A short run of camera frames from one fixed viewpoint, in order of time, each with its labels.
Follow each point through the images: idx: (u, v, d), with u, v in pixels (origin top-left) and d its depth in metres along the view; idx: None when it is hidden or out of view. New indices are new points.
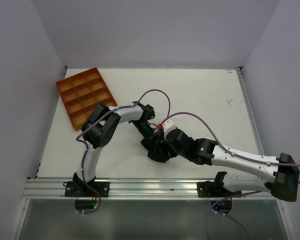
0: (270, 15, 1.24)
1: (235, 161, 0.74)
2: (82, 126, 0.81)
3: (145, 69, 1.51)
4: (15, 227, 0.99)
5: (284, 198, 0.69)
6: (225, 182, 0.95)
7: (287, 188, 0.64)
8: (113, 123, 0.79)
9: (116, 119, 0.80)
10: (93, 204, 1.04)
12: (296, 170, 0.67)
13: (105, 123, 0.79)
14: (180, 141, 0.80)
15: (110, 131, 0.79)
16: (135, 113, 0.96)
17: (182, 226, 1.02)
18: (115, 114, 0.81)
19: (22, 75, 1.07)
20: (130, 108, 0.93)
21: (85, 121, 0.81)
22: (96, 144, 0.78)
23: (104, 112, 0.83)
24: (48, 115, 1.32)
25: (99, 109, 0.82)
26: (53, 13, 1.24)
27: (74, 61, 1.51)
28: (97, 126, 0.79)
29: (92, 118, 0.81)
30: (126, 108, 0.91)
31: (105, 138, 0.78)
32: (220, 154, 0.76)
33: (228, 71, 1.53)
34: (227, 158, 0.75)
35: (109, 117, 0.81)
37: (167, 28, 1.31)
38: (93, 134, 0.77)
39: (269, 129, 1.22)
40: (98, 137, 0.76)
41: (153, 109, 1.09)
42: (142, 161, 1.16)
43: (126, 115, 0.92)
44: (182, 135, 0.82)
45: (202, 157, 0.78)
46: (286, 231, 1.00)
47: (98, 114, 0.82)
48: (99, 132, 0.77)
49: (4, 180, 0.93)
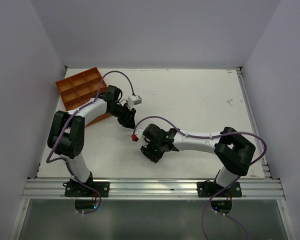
0: (271, 15, 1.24)
1: (190, 141, 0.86)
2: (48, 143, 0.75)
3: (145, 69, 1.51)
4: (15, 227, 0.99)
5: (236, 171, 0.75)
6: (216, 177, 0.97)
7: (226, 157, 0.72)
8: (78, 128, 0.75)
9: (79, 121, 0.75)
10: (93, 204, 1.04)
12: (243, 143, 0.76)
13: (71, 130, 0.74)
14: (150, 131, 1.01)
15: (78, 137, 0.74)
16: (98, 109, 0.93)
17: (182, 226, 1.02)
18: (77, 117, 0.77)
19: (22, 75, 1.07)
20: (92, 105, 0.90)
21: (48, 136, 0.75)
22: (70, 154, 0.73)
23: (65, 119, 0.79)
24: (48, 114, 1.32)
25: (59, 118, 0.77)
26: (53, 14, 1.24)
27: (74, 61, 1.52)
28: (64, 135, 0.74)
29: (55, 130, 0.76)
30: (87, 107, 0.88)
31: (76, 145, 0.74)
32: (178, 138, 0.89)
33: (229, 70, 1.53)
34: (183, 139, 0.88)
35: (73, 122, 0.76)
37: (167, 27, 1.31)
38: (63, 146, 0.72)
39: (269, 129, 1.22)
40: (69, 146, 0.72)
41: (112, 91, 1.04)
42: (141, 162, 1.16)
43: (90, 113, 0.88)
44: (153, 127, 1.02)
45: (168, 144, 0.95)
46: (286, 231, 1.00)
47: (60, 123, 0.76)
48: (68, 141, 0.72)
49: (4, 179, 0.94)
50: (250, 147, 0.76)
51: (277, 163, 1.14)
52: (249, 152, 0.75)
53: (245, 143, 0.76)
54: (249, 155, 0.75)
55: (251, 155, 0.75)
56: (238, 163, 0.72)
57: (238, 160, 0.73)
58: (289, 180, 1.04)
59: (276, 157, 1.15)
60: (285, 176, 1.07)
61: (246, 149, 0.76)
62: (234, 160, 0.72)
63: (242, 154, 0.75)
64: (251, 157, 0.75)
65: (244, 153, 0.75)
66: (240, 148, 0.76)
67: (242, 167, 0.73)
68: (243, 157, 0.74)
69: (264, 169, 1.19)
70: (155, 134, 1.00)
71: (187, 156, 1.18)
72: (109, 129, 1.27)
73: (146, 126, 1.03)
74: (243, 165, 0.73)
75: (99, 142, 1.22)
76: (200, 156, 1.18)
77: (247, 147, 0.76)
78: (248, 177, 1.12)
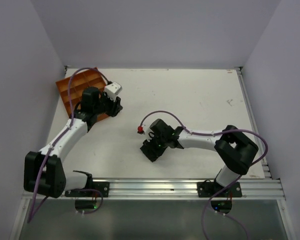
0: (271, 15, 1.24)
1: (193, 138, 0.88)
2: (25, 187, 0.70)
3: (145, 69, 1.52)
4: (15, 227, 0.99)
5: (236, 170, 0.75)
6: (216, 177, 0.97)
7: (226, 153, 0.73)
8: (54, 173, 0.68)
9: (54, 166, 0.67)
10: (93, 204, 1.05)
12: (245, 142, 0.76)
13: (47, 175, 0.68)
14: (158, 126, 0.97)
15: (58, 177, 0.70)
16: (76, 134, 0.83)
17: (182, 226, 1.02)
18: (51, 159, 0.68)
19: (22, 75, 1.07)
20: (66, 135, 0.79)
21: (24, 180, 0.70)
22: (51, 196, 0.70)
23: (38, 159, 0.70)
24: (48, 115, 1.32)
25: (30, 160, 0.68)
26: (53, 14, 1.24)
27: (74, 61, 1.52)
28: (42, 178, 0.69)
29: (30, 175, 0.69)
30: (63, 138, 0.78)
31: (57, 187, 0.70)
32: (183, 135, 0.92)
33: (229, 70, 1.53)
34: (188, 136, 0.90)
35: (47, 166, 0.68)
37: (167, 28, 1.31)
38: (42, 190, 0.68)
39: (269, 129, 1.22)
40: (51, 190, 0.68)
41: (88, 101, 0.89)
42: (141, 162, 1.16)
43: (67, 144, 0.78)
44: (161, 123, 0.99)
45: (173, 141, 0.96)
46: (286, 231, 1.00)
47: (33, 167, 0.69)
48: (48, 185, 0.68)
49: (4, 179, 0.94)
50: (252, 146, 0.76)
51: (277, 163, 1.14)
52: (251, 151, 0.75)
53: (247, 143, 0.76)
54: (251, 154, 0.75)
55: (253, 154, 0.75)
56: (238, 160, 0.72)
57: (239, 158, 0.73)
58: (289, 180, 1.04)
59: (276, 157, 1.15)
60: (285, 176, 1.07)
61: (247, 148, 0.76)
62: (234, 157, 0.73)
63: (243, 152, 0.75)
64: (253, 157, 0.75)
65: (245, 152, 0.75)
66: (242, 147, 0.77)
67: (243, 165, 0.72)
68: (244, 155, 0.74)
69: (264, 169, 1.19)
70: (162, 130, 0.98)
71: (187, 156, 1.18)
72: (109, 130, 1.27)
73: (154, 120, 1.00)
74: (243, 163, 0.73)
75: (99, 142, 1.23)
76: (200, 156, 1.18)
77: (249, 146, 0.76)
78: (248, 177, 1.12)
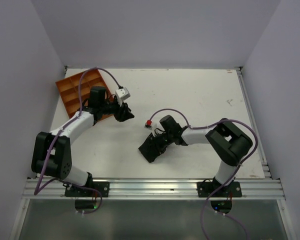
0: (271, 15, 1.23)
1: (192, 133, 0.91)
2: (33, 168, 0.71)
3: (145, 69, 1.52)
4: (15, 227, 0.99)
5: (228, 161, 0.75)
6: (216, 175, 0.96)
7: (214, 142, 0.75)
8: (63, 151, 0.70)
9: (63, 146, 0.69)
10: (93, 204, 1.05)
12: (238, 133, 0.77)
13: (56, 153, 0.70)
14: (168, 123, 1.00)
15: (65, 158, 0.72)
16: (85, 122, 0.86)
17: (182, 226, 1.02)
18: (61, 138, 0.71)
19: (22, 75, 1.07)
20: (76, 120, 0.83)
21: (32, 160, 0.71)
22: (57, 177, 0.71)
23: (49, 140, 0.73)
24: (48, 115, 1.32)
25: (40, 140, 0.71)
26: (53, 14, 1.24)
27: (74, 61, 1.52)
28: (50, 158, 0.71)
29: (39, 154, 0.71)
30: (71, 123, 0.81)
31: (63, 168, 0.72)
32: (186, 131, 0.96)
33: (228, 70, 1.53)
34: (188, 131, 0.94)
35: (57, 144, 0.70)
37: (167, 27, 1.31)
38: (49, 171, 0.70)
39: (269, 128, 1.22)
40: (57, 170, 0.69)
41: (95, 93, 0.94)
42: (141, 162, 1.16)
43: (76, 129, 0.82)
44: (171, 120, 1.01)
45: (179, 139, 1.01)
46: (286, 231, 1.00)
47: (43, 147, 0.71)
48: (55, 165, 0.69)
49: (4, 179, 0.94)
50: (245, 138, 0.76)
51: (277, 163, 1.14)
52: (243, 142, 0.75)
53: (240, 134, 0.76)
54: (242, 145, 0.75)
55: (245, 146, 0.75)
56: (225, 147, 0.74)
57: (229, 147, 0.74)
58: (289, 180, 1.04)
59: (276, 157, 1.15)
60: (285, 176, 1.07)
61: (240, 139, 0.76)
62: (222, 144, 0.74)
63: (235, 143, 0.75)
64: (244, 148, 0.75)
65: (237, 143, 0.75)
66: (235, 139, 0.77)
67: (232, 154, 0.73)
68: (235, 146, 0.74)
69: (264, 169, 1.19)
70: (171, 127, 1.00)
71: (187, 156, 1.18)
72: (109, 129, 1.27)
73: (165, 116, 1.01)
74: (233, 153, 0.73)
75: (100, 142, 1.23)
76: (199, 156, 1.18)
77: (242, 138, 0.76)
78: (248, 177, 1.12)
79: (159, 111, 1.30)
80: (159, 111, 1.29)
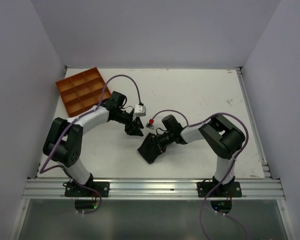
0: (271, 15, 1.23)
1: (189, 130, 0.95)
2: (44, 150, 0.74)
3: (145, 69, 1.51)
4: (15, 227, 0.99)
5: (220, 153, 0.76)
6: (216, 175, 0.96)
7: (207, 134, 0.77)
8: (75, 138, 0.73)
9: (77, 132, 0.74)
10: (93, 204, 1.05)
12: (230, 127, 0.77)
13: (68, 139, 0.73)
14: (170, 122, 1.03)
15: (74, 146, 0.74)
16: (99, 117, 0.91)
17: (182, 226, 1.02)
18: (75, 126, 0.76)
19: (22, 75, 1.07)
20: (92, 113, 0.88)
21: (45, 142, 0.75)
22: (64, 163, 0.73)
23: (63, 126, 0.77)
24: (48, 115, 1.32)
25: (56, 125, 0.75)
26: (53, 13, 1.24)
27: (74, 61, 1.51)
28: (61, 144, 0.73)
29: (52, 138, 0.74)
30: (88, 115, 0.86)
31: (72, 155, 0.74)
32: (185, 129, 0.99)
33: (228, 70, 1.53)
34: (187, 129, 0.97)
35: (71, 131, 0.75)
37: (167, 27, 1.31)
38: (58, 155, 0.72)
39: (270, 128, 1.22)
40: (65, 155, 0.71)
41: (118, 96, 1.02)
42: (141, 162, 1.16)
43: (90, 121, 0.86)
44: (173, 120, 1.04)
45: (179, 138, 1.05)
46: (286, 231, 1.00)
47: (57, 131, 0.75)
48: (65, 150, 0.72)
49: (4, 179, 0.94)
50: (237, 131, 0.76)
51: (277, 163, 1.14)
52: (235, 135, 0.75)
53: (232, 128, 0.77)
54: (235, 138, 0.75)
55: (237, 138, 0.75)
56: (211, 135, 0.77)
57: (220, 140, 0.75)
58: (289, 180, 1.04)
59: (276, 157, 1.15)
60: (285, 176, 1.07)
61: (232, 132, 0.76)
62: (209, 131, 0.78)
63: (227, 136, 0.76)
64: (237, 140, 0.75)
65: (229, 135, 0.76)
66: (228, 133, 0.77)
67: (223, 146, 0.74)
68: (227, 138, 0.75)
69: (264, 169, 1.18)
70: (173, 126, 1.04)
71: (187, 156, 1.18)
72: (109, 129, 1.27)
73: (167, 116, 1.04)
74: (224, 145, 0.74)
75: (100, 141, 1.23)
76: (200, 156, 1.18)
77: (234, 131, 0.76)
78: (248, 177, 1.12)
79: (160, 111, 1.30)
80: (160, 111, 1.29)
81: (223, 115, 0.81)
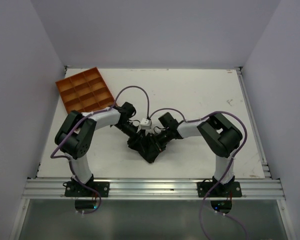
0: (271, 15, 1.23)
1: (187, 126, 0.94)
2: (55, 139, 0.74)
3: (145, 69, 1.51)
4: (15, 227, 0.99)
5: (217, 151, 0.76)
6: (215, 175, 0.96)
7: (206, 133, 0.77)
8: (88, 131, 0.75)
9: (90, 125, 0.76)
10: (93, 204, 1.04)
12: (228, 125, 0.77)
13: (81, 131, 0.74)
14: (165, 119, 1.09)
15: (86, 139, 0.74)
16: (111, 117, 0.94)
17: (182, 226, 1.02)
18: (90, 120, 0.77)
19: (22, 75, 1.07)
20: (106, 112, 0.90)
21: (57, 132, 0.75)
22: (73, 155, 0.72)
23: (77, 119, 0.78)
24: (48, 115, 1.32)
25: (71, 116, 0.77)
26: (53, 13, 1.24)
27: (74, 61, 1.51)
28: (73, 135, 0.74)
29: (65, 127, 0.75)
30: (102, 113, 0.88)
31: (82, 147, 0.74)
32: (182, 124, 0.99)
33: (228, 70, 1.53)
34: (184, 124, 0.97)
35: (85, 123, 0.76)
37: (167, 27, 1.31)
38: (68, 145, 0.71)
39: (270, 128, 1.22)
40: (75, 147, 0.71)
41: (131, 107, 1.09)
42: (141, 162, 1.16)
43: (103, 120, 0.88)
44: (169, 116, 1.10)
45: (175, 132, 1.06)
46: (286, 231, 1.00)
47: (72, 122, 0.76)
48: (76, 141, 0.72)
49: (4, 179, 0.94)
50: (235, 131, 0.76)
51: (277, 163, 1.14)
52: (233, 134, 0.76)
53: (231, 127, 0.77)
54: (233, 137, 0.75)
55: (235, 137, 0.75)
56: (209, 133, 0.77)
57: (218, 138, 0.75)
58: (289, 180, 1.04)
59: (276, 157, 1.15)
60: (285, 176, 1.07)
61: (230, 131, 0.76)
62: (207, 129, 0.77)
63: (225, 135, 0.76)
64: (234, 140, 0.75)
65: (227, 135, 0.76)
66: (226, 131, 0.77)
67: (221, 145, 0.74)
68: (224, 137, 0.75)
69: (264, 169, 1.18)
70: (168, 122, 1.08)
71: (187, 155, 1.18)
72: (109, 130, 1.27)
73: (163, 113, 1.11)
74: (222, 144, 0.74)
75: (100, 141, 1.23)
76: (199, 156, 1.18)
77: (232, 130, 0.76)
78: (248, 177, 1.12)
79: (158, 109, 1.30)
80: (159, 109, 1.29)
81: (221, 113, 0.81)
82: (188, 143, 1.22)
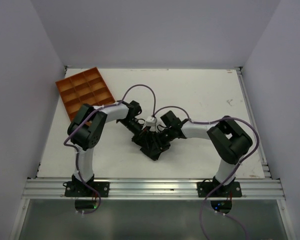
0: (271, 15, 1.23)
1: (193, 127, 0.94)
2: (68, 130, 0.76)
3: (145, 69, 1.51)
4: (15, 227, 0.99)
5: (226, 157, 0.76)
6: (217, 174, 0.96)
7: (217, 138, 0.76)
8: (99, 122, 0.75)
9: (102, 117, 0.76)
10: (93, 204, 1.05)
12: (239, 132, 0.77)
13: (92, 123, 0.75)
14: (168, 117, 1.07)
15: (97, 131, 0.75)
16: (120, 111, 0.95)
17: (182, 226, 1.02)
18: (101, 112, 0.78)
19: (22, 75, 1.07)
20: (116, 106, 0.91)
21: (70, 124, 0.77)
22: (84, 146, 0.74)
23: (89, 112, 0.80)
24: (48, 114, 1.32)
25: (83, 108, 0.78)
26: (53, 13, 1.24)
27: (74, 61, 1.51)
28: (84, 126, 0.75)
29: (77, 119, 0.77)
30: (112, 107, 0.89)
31: (93, 139, 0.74)
32: (186, 124, 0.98)
33: (228, 70, 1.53)
34: (189, 125, 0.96)
35: (96, 116, 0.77)
37: (167, 27, 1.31)
38: (79, 136, 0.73)
39: (270, 128, 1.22)
40: (86, 138, 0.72)
41: (138, 106, 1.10)
42: (141, 162, 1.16)
43: (112, 113, 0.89)
44: (171, 114, 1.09)
45: (178, 131, 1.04)
46: (286, 231, 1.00)
47: (84, 114, 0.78)
48: (87, 132, 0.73)
49: (4, 179, 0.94)
50: (245, 138, 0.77)
51: (277, 163, 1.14)
52: (244, 142, 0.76)
53: (241, 134, 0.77)
54: (243, 144, 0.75)
55: (244, 145, 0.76)
56: (220, 138, 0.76)
57: (230, 145, 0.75)
58: (289, 180, 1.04)
59: (276, 157, 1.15)
60: (285, 176, 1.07)
61: (241, 138, 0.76)
62: (218, 135, 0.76)
63: (236, 142, 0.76)
64: (244, 147, 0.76)
65: (238, 142, 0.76)
66: (236, 138, 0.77)
67: (231, 152, 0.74)
68: (235, 145, 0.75)
69: (264, 169, 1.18)
70: (171, 121, 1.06)
71: (187, 156, 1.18)
72: (109, 130, 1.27)
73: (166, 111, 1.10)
74: (233, 151, 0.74)
75: (100, 141, 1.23)
76: (199, 156, 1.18)
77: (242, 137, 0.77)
78: (248, 177, 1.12)
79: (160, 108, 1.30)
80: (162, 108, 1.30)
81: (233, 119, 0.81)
82: (188, 143, 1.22)
